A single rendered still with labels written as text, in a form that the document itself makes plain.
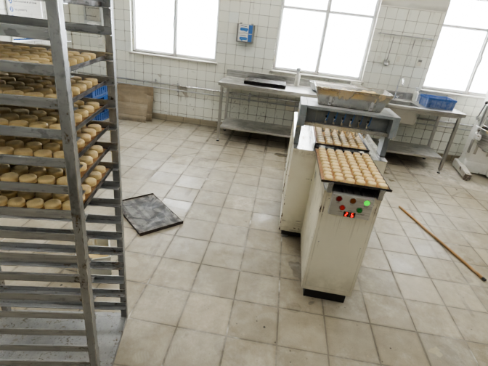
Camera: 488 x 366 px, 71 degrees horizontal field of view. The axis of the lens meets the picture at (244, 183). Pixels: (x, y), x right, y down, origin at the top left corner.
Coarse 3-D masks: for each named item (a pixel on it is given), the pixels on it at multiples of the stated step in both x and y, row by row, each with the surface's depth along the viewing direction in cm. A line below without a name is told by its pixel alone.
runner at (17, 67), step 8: (0, 64) 90; (8, 64) 90; (16, 64) 90; (24, 64) 90; (32, 64) 90; (40, 64) 91; (16, 72) 91; (24, 72) 91; (32, 72) 91; (40, 72) 91; (48, 72) 92
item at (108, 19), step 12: (108, 12) 123; (108, 24) 125; (108, 36) 127; (108, 48) 128; (108, 72) 132; (108, 96) 136; (120, 156) 150; (120, 168) 151; (120, 180) 153; (120, 192) 155; (120, 228) 163; (120, 240) 166; (120, 288) 178; (120, 300) 182
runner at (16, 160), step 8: (0, 160) 101; (8, 160) 101; (16, 160) 102; (24, 160) 102; (32, 160) 102; (40, 160) 102; (48, 160) 102; (56, 160) 102; (64, 160) 103; (80, 168) 104
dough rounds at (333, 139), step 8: (320, 128) 296; (320, 136) 273; (328, 136) 275; (336, 136) 279; (344, 136) 281; (352, 136) 290; (328, 144) 259; (336, 144) 259; (344, 144) 260; (352, 144) 262; (360, 144) 265
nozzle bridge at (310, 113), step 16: (304, 112) 252; (320, 112) 259; (336, 112) 249; (352, 112) 247; (368, 112) 251; (384, 112) 257; (336, 128) 257; (352, 128) 256; (368, 128) 258; (384, 128) 257; (384, 144) 264
